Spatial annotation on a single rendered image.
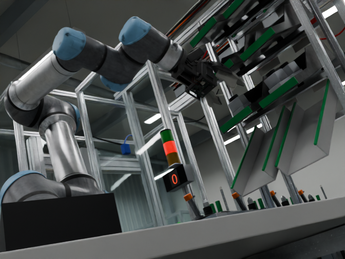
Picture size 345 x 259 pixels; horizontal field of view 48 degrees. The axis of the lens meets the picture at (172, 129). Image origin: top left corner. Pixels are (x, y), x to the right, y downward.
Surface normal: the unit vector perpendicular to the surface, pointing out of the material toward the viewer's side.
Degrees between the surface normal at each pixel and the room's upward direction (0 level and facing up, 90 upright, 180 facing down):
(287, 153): 90
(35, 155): 90
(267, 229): 90
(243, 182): 90
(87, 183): 64
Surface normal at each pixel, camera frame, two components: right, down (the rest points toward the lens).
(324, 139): 0.52, -0.47
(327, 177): -0.59, -0.17
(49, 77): -0.32, 0.71
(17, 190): -0.40, -0.73
